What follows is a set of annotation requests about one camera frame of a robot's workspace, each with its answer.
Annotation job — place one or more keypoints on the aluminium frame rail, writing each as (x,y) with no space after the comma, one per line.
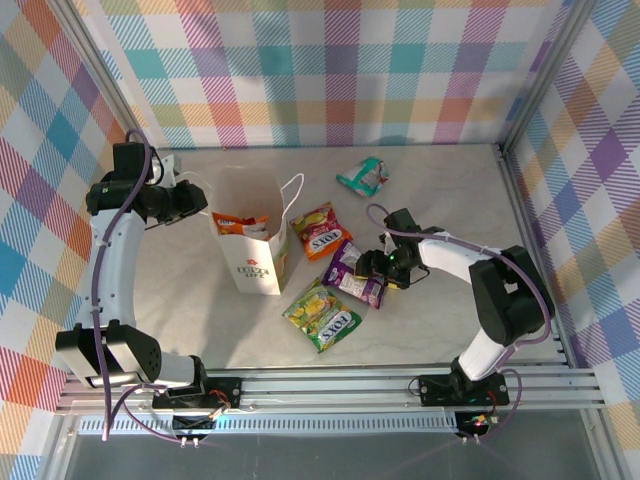
(325,390)

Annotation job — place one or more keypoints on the small black controller box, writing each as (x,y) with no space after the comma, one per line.
(472,425)
(192,425)

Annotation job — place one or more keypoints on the black base plate left arm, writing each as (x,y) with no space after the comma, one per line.
(225,387)

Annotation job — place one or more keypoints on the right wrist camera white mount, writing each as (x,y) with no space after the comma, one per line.
(389,241)

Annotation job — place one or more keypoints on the aluminium side rail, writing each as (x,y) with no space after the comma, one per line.
(516,200)

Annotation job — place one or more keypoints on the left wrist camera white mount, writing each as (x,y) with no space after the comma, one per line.
(170,167)

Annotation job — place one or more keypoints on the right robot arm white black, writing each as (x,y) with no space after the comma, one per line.
(505,300)

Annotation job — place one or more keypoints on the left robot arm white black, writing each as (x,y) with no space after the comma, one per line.
(115,270)

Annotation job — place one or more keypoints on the teal snack packet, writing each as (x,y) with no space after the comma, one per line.
(362,180)

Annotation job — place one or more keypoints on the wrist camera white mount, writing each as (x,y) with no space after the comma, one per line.
(170,167)
(389,241)

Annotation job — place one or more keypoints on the black base plate right arm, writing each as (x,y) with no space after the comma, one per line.
(435,390)

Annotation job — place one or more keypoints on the aluminium frame post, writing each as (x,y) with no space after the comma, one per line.
(102,75)
(545,75)

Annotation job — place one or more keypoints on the white printed paper bag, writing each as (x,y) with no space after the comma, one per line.
(255,270)

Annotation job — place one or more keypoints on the orange Fox's candy bag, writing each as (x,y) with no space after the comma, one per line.
(320,235)

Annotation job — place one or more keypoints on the purple snack packet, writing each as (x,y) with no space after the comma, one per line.
(350,287)

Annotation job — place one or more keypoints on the orange and silver snack packet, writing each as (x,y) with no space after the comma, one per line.
(235,225)

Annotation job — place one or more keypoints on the green Fox's candy bag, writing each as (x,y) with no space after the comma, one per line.
(320,320)

